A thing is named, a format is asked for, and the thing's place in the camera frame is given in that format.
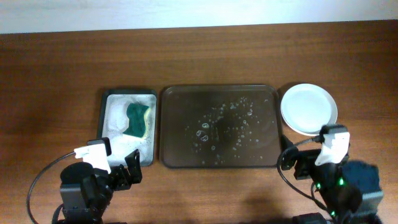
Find green and yellow sponge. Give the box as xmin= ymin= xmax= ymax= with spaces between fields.
xmin=123 ymin=103 xmax=150 ymax=139

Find white plate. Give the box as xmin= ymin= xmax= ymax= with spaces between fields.
xmin=280 ymin=83 xmax=338 ymax=136

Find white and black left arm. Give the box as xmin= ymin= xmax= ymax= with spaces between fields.
xmin=52 ymin=149 xmax=142 ymax=223

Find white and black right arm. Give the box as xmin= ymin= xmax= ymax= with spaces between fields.
xmin=276 ymin=134 xmax=384 ymax=223

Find black soapy water tray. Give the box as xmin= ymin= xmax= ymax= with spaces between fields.
xmin=96 ymin=88 xmax=157 ymax=166

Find dark brown serving tray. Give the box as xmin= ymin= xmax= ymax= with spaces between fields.
xmin=159 ymin=85 xmax=282 ymax=169

